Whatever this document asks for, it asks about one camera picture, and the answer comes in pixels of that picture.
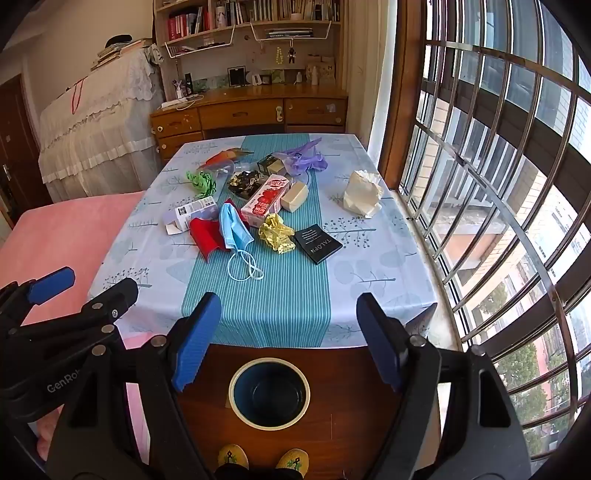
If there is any wooden desk with drawers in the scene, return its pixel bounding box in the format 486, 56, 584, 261
150, 85, 349, 164

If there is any metal window grille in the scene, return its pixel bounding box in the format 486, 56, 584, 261
397, 0, 591, 462

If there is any green paper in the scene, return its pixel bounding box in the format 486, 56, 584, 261
186, 171, 217, 199

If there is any purple plastic bag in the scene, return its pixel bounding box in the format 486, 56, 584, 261
272, 137, 329, 176

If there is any yellow slipper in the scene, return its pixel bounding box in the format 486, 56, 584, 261
276, 449, 310, 478
218, 444, 250, 472

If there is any black gold crumpled wrapper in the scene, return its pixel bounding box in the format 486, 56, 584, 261
228, 170, 263, 200

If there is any orange colourful wrapper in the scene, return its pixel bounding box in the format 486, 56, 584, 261
199, 147, 256, 169

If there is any round white-rimmed bin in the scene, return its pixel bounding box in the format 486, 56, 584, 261
228, 357, 311, 428

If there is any white wire rack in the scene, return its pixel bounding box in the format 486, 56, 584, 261
250, 21, 333, 42
165, 39, 232, 59

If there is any white blue box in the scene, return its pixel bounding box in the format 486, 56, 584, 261
165, 196, 219, 236

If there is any red white carton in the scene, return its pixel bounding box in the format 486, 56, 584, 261
241, 174, 293, 229

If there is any clear plastic bottle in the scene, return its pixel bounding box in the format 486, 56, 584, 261
204, 162, 237, 186

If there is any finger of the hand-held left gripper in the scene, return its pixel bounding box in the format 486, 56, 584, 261
0, 266, 77, 324
7, 277, 140, 365

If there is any wooden bookshelf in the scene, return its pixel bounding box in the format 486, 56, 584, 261
154, 0, 345, 90

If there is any dark green box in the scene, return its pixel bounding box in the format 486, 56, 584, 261
257, 154, 284, 177

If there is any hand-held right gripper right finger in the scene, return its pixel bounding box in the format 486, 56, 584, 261
356, 292, 532, 480

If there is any brown wooden door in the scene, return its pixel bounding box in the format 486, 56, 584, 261
0, 74, 51, 227

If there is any row of books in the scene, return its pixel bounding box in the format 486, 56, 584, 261
167, 0, 342, 41

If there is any white power strip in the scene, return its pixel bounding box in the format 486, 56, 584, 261
163, 93, 205, 110

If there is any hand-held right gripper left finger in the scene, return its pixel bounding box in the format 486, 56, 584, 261
46, 292, 223, 480

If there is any white crumpled paper bag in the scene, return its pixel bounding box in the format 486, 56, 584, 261
342, 170, 385, 219

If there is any stack of flat books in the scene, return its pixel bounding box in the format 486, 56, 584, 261
90, 39, 153, 70

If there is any blue face mask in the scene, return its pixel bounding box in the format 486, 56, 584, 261
218, 202, 265, 283

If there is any black booklet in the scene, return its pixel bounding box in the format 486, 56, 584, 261
294, 224, 343, 265

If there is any beige box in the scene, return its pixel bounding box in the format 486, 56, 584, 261
281, 181, 309, 213

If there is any yellow crumpled paper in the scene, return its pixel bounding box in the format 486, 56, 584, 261
259, 213, 296, 254

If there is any printed teal white tablecloth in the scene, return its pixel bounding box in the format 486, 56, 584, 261
87, 133, 438, 349

